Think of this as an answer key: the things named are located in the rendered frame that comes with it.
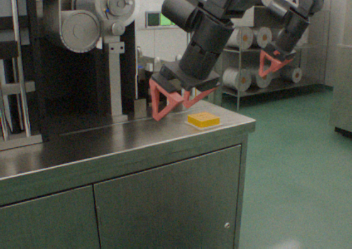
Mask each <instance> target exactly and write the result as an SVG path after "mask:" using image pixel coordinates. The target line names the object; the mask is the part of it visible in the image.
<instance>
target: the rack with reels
mask: <svg viewBox="0 0 352 249"><path fill-rule="evenodd" d="M289 1H290V2H293V3H295V4H297V5H299V0H289ZM270 3H271V0H257V1H256V4H255V5H254V8H267V6H268V5H269V4H270ZM331 5H332V0H330V8H329V10H328V9H321V11H329V25H328V34H327V46H325V45H315V44H313V43H304V42H305V38H306V31H305V32H304V33H303V35H302V37H300V40H299V41H298V43H297V44H296V46H295V47H294V49H293V50H297V49H300V62H299V68H298V67H291V66H288V65H284V66H283V67H282V68H281V71H280V77H279V78H275V79H272V72H269V73H268V74H267V75H265V76H263V77H261V76H260V75H259V68H260V64H255V63H252V64H251V63H250V64H248V65H247V67H246V68H245V69H242V68H241V53H248V52H261V50H262V48H265V47H266V46H267V44H268V43H269V42H272V41H276V40H277V38H278V37H279V34H280V33H281V32H282V30H283V29H280V28H270V29H269V28H267V27H263V26H253V27H242V26H240V27H236V28H235V29H234V31H233V32H232V34H231V36H230V39H229V41H228V42H227V46H226V47H224V49H223V50H224V51H229V52H236V53H239V68H238V67H228V68H227V69H226V70H225V72H224V74H223V83H224V85H225V86H222V92H223V93H226V94H229V95H232V96H235V97H237V111H239V98H240V97H244V96H250V95H254V94H261V93H264V92H270V91H280V90H283V89H289V88H293V87H299V86H308V85H312V84H317V83H321V82H322V83H323V86H322V93H324V85H325V76H326V64H327V51H328V47H329V43H328V42H329V30H330V20H331V11H332V10H331V9H332V8H331ZM303 48H326V59H325V68H324V80H317V79H312V78H310V77H306V76H303V75H302V71H301V69H300V65H301V54H302V49H303Z"/></svg>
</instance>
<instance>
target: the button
mask: <svg viewBox="0 0 352 249"><path fill-rule="evenodd" d="M188 122H189V123H191V124H193V125H196V126H198V127H200V128H205V127H208V126H213V125H218V124H220V117H219V116H216V115H213V114H211V113H208V112H206V111H205V112H201V113H196V114H190V115H188Z"/></svg>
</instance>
